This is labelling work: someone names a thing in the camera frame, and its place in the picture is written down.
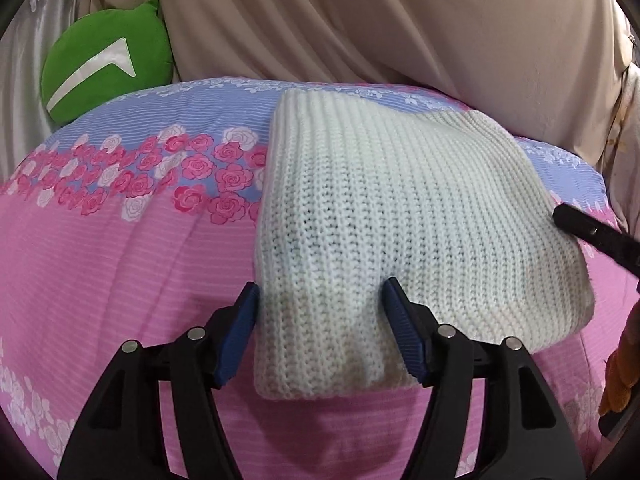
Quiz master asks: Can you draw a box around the white satin curtain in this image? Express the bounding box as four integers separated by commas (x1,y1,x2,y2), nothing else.
0,0,101,186

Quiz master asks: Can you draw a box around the beige draped cloth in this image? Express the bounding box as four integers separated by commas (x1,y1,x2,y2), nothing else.
95,0,640,231

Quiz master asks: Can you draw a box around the orange brown fuzzy cloth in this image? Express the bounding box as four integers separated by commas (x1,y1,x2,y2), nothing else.
599,300,640,417

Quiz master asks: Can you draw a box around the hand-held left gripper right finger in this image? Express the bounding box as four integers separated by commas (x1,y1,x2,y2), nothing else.
381,277,586,480

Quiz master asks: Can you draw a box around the green cushion with white mark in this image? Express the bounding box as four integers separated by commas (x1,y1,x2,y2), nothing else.
41,0,173,126

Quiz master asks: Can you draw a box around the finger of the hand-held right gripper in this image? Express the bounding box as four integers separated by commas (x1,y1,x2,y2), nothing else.
551,203,640,277

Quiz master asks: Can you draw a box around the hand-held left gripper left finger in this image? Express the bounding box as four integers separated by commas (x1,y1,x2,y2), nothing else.
57,282,261,480

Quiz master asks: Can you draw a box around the pink blue floral bedsheet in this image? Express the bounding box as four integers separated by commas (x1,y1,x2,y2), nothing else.
0,76,621,480

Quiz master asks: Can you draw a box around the white red navy knit sweater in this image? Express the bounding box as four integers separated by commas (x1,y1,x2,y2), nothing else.
252,89,596,401

